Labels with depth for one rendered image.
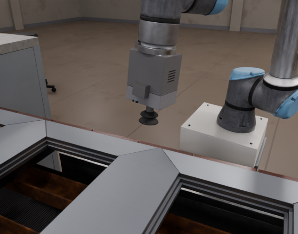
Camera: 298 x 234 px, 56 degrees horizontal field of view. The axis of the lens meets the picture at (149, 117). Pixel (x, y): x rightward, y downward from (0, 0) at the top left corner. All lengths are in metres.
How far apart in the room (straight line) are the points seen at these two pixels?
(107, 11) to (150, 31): 10.66
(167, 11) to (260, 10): 8.60
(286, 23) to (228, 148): 0.45
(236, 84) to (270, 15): 8.03
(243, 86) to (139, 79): 0.57
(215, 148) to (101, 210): 0.57
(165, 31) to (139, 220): 0.37
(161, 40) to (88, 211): 0.38
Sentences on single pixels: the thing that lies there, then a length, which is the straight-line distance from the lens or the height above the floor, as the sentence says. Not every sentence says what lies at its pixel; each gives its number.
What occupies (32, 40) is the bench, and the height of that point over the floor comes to 1.04.
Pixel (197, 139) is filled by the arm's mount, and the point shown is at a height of 0.75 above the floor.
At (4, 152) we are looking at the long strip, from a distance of 0.90.
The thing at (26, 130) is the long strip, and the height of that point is 0.85.
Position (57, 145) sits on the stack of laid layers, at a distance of 0.91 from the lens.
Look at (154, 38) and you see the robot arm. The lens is 0.52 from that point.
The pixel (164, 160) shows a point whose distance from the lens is 0.77.
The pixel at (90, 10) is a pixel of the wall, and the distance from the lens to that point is 11.66.
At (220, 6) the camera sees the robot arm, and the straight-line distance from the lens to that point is 0.62.
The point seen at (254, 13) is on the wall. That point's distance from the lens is 9.11.
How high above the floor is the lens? 1.28
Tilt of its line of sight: 26 degrees down
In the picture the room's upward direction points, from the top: straight up
